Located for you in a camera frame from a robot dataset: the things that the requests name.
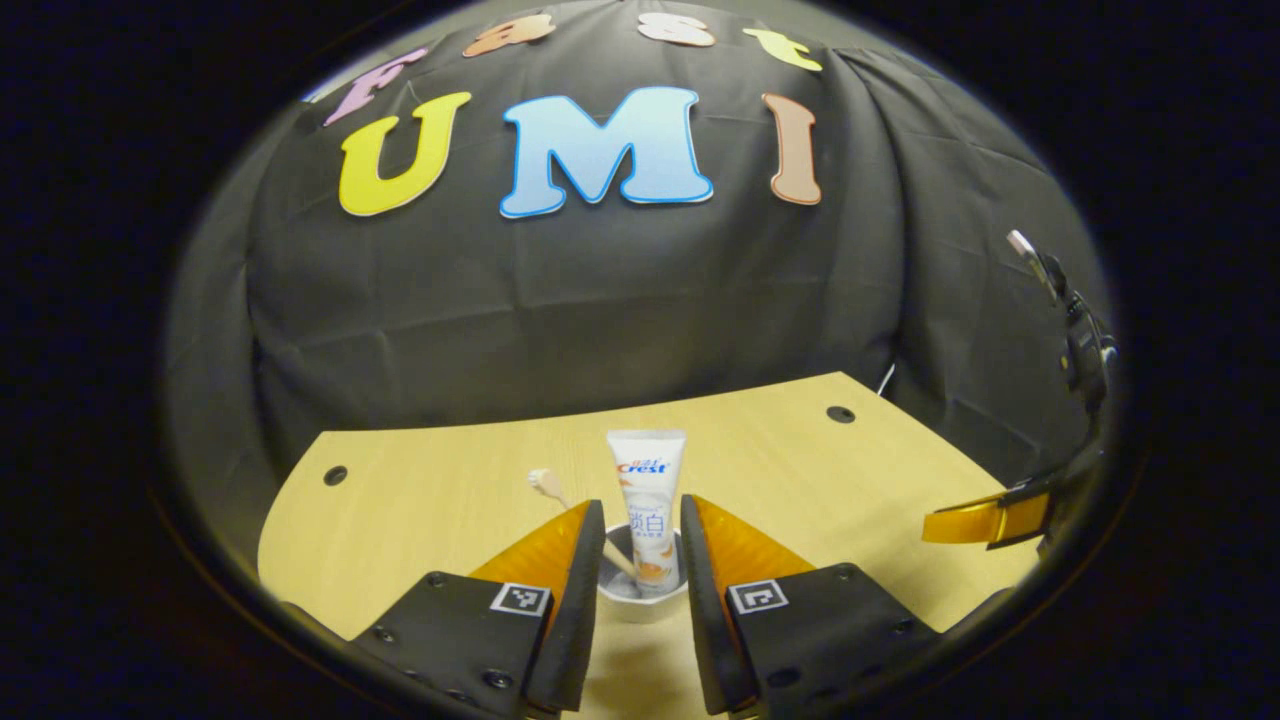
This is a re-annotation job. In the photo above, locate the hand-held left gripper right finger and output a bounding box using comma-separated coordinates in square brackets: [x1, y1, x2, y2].
[680, 493, 941, 719]

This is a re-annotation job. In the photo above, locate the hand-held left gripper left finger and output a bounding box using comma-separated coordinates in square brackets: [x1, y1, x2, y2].
[345, 498, 608, 719]

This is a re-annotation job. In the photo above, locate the white toothpaste tube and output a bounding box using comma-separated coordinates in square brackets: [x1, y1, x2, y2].
[606, 429, 689, 598]

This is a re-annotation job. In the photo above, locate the black backdrop cloth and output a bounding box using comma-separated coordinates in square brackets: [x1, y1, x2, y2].
[165, 0, 1116, 561]

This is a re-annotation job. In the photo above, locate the beige toothbrush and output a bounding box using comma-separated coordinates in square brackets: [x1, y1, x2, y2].
[528, 468, 639, 581]

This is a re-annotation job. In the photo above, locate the white cup with wooden handle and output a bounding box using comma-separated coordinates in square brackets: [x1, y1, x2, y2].
[595, 522, 691, 624]

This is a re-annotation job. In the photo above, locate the light wooden desktop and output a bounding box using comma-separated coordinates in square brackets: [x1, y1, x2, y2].
[257, 372, 1041, 720]

